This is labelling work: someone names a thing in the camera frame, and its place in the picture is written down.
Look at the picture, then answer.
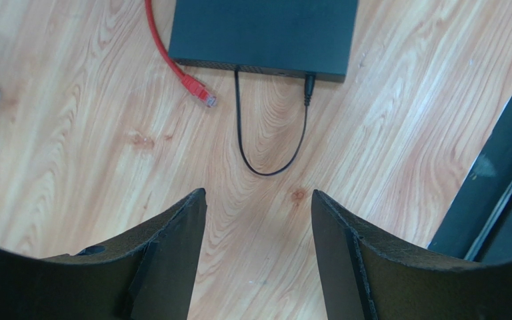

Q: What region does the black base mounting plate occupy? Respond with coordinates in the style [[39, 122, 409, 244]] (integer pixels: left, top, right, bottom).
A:
[[427, 96, 512, 263]]

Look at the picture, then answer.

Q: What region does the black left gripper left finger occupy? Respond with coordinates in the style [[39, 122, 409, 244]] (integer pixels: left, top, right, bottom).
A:
[[0, 189, 207, 319]]

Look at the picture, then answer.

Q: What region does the black network switch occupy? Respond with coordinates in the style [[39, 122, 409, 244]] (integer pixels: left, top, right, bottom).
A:
[[168, 0, 359, 83]]

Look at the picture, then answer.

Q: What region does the black power cable with plug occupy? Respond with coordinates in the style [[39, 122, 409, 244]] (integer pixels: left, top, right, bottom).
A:
[[233, 66, 317, 177]]

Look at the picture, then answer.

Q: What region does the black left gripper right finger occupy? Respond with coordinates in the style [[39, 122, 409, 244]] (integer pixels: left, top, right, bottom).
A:
[[311, 190, 512, 319]]

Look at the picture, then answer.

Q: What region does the red ethernet cable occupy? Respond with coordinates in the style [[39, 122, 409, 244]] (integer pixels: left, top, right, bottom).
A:
[[144, 0, 218, 108]]

